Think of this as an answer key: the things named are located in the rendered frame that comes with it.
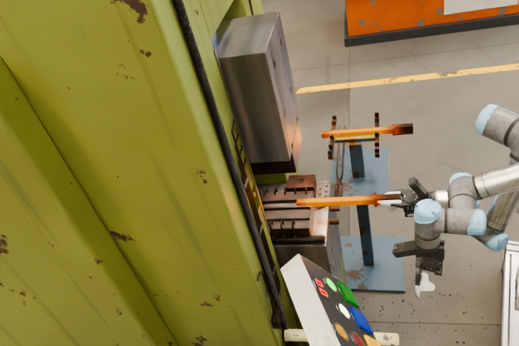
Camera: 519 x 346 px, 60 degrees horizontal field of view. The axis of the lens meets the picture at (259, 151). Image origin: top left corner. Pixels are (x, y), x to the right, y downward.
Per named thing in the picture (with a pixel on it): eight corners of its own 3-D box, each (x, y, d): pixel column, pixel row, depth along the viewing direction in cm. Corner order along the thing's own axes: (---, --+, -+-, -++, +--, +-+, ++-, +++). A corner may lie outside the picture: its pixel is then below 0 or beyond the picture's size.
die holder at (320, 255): (340, 244, 231) (330, 180, 204) (338, 310, 202) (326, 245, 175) (237, 245, 245) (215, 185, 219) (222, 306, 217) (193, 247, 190)
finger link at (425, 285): (432, 303, 143) (435, 276, 142) (413, 299, 145) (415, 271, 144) (434, 300, 145) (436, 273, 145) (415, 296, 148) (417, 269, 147)
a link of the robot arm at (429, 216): (445, 217, 127) (412, 215, 130) (443, 242, 133) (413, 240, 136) (444, 197, 132) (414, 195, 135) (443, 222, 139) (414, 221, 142)
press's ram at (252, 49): (301, 99, 179) (283, 1, 155) (290, 161, 149) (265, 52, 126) (203, 108, 190) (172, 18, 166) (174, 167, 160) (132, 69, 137)
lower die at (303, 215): (315, 203, 195) (312, 189, 190) (311, 239, 180) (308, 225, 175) (224, 206, 206) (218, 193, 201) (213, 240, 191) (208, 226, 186)
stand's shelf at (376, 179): (388, 150, 243) (388, 147, 241) (390, 203, 212) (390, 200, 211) (332, 153, 251) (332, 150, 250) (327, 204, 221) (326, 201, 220)
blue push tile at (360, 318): (363, 313, 142) (350, 305, 139) (374, 333, 137) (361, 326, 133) (359, 316, 143) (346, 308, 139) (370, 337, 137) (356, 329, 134)
